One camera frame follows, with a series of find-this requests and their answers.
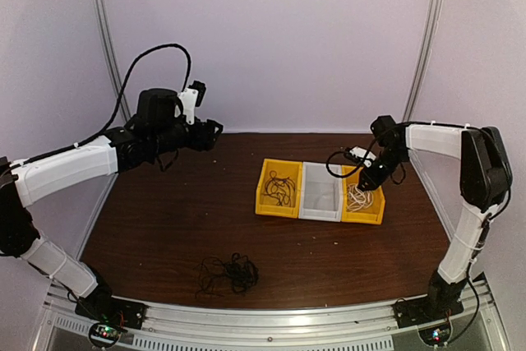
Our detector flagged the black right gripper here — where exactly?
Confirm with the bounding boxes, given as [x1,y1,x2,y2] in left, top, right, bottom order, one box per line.
[358,146,408,192]

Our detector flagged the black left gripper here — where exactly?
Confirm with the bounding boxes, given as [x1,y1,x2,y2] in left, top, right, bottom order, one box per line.
[150,117,223,155]

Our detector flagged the white cable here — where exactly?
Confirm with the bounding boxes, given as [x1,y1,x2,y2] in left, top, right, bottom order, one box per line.
[344,182,376,213]

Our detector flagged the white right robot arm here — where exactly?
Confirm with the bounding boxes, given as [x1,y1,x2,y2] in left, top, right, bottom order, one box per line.
[358,115,513,320]

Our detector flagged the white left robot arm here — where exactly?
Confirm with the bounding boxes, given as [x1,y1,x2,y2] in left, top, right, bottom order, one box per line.
[1,81,223,321]

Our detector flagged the yellow bin right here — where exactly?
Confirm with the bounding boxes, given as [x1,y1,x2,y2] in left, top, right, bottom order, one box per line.
[341,173,385,225]

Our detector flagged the yellow bin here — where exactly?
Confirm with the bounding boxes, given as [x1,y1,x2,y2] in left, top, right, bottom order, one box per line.
[255,159,302,219]
[341,173,385,225]

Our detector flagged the white plastic bin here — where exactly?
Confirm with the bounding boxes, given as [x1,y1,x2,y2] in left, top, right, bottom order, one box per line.
[298,162,344,223]

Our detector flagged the yellow bin left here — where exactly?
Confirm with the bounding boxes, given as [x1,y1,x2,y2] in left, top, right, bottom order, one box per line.
[255,159,302,219]

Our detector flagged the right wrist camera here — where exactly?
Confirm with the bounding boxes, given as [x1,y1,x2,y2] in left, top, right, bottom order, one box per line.
[344,145,376,163]

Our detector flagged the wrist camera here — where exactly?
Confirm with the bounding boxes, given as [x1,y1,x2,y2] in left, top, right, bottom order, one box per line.
[178,81,206,125]
[344,145,376,163]

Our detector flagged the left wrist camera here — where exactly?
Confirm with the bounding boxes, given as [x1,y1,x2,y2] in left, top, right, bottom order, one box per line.
[178,81,206,125]

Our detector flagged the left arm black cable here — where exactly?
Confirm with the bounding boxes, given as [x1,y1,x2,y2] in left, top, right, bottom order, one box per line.
[0,42,194,167]

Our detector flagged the tangled black cables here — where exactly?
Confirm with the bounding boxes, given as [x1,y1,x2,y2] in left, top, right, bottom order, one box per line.
[195,252,260,298]

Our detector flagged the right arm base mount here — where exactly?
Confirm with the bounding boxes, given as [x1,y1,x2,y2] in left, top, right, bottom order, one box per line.
[392,297,464,348]

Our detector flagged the aluminium front rail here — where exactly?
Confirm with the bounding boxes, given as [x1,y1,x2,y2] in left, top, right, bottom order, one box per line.
[40,284,501,351]

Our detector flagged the left aluminium corner post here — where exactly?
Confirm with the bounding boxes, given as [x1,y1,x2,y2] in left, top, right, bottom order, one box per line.
[93,0,132,122]

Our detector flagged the aluminium corner post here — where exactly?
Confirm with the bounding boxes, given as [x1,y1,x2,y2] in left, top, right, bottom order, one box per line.
[402,0,444,122]
[93,0,132,122]

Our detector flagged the right aluminium corner post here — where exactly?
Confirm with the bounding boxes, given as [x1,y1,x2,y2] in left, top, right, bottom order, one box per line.
[402,0,444,122]

